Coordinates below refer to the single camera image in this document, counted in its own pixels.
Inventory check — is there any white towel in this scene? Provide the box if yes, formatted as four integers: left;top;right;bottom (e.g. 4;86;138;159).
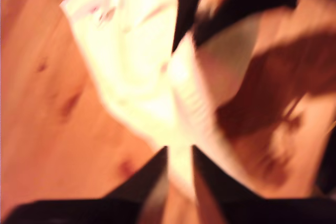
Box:
59;0;260;201

